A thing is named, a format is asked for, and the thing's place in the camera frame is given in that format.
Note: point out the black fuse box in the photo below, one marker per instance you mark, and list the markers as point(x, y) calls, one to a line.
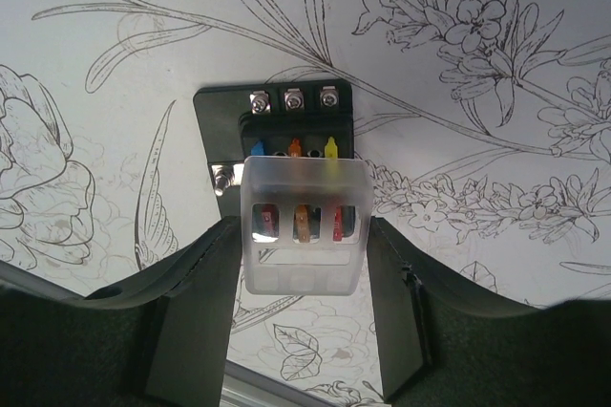
point(233, 118)

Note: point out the amber blade fuse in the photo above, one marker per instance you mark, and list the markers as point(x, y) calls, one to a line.
point(302, 224)

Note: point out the orange blade fuse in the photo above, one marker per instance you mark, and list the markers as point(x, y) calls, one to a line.
point(295, 149)

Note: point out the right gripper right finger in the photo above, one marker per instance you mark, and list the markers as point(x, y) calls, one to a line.
point(444, 340)

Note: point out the blue blade fuse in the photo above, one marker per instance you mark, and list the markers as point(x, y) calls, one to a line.
point(258, 149)

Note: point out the red blade fuse front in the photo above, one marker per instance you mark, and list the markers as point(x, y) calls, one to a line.
point(338, 231)

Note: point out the yellow blade fuse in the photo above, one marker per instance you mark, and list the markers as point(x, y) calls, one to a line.
point(331, 149)

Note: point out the floral printed table mat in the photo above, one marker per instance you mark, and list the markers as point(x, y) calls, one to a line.
point(485, 126)

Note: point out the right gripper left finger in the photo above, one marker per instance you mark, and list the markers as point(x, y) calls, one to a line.
point(156, 338)

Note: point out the clear plastic fuse box cover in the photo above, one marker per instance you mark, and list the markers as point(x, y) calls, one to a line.
point(282, 265)

